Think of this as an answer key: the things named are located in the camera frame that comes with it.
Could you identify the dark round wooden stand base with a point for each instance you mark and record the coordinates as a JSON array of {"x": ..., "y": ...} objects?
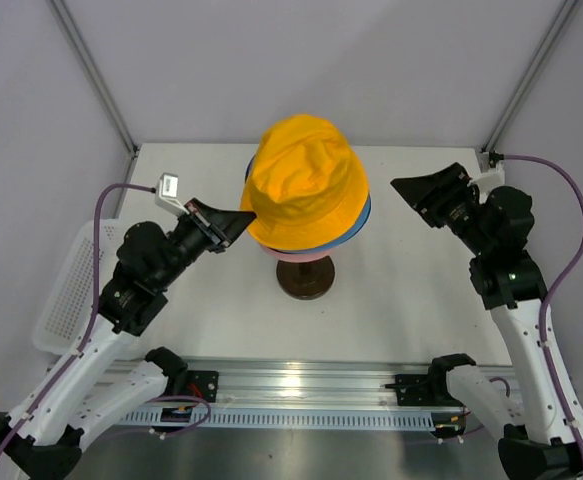
[{"x": 307, "y": 280}]

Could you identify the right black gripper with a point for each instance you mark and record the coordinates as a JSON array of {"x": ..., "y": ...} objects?
[{"x": 456, "y": 183}]

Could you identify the left aluminium corner post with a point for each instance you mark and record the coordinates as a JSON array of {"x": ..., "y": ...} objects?
[{"x": 77, "y": 43}]

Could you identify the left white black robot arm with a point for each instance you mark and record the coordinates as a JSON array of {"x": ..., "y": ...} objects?
[{"x": 46, "y": 435}]

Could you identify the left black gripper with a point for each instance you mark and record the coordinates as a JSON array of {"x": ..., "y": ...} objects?
[{"x": 220, "y": 227}]

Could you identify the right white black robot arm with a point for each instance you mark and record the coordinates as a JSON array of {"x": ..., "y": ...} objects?
[{"x": 541, "y": 437}]

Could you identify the pink bucket hat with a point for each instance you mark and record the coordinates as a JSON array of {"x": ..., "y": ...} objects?
[{"x": 296, "y": 256}]

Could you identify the light blue hat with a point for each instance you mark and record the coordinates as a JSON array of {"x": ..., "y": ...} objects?
[{"x": 361, "y": 225}]

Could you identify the dark blue bucket hat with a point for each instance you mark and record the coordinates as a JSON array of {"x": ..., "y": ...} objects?
[{"x": 341, "y": 242}]

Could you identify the aluminium corner post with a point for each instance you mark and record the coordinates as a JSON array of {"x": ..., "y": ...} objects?
[
  {"x": 550, "y": 40},
  {"x": 77, "y": 43}
]

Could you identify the white slotted cable duct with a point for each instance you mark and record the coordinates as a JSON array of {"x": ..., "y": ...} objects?
[{"x": 384, "y": 420}]

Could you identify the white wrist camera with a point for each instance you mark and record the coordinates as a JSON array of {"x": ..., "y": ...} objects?
[
  {"x": 166, "y": 195},
  {"x": 492, "y": 173}
]

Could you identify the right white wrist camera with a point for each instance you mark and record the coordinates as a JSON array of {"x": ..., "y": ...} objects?
[{"x": 492, "y": 173}]

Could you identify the right aluminium corner post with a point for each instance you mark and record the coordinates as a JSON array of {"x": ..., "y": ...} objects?
[{"x": 550, "y": 40}]

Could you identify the aluminium mounting rail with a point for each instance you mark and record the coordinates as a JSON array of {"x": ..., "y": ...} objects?
[{"x": 334, "y": 386}]

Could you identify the yellow hat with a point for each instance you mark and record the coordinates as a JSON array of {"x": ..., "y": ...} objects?
[{"x": 306, "y": 185}]

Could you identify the white plastic basket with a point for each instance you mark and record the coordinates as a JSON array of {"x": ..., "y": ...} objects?
[{"x": 69, "y": 304}]

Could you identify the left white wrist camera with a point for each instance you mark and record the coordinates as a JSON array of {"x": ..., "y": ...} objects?
[{"x": 166, "y": 195}]

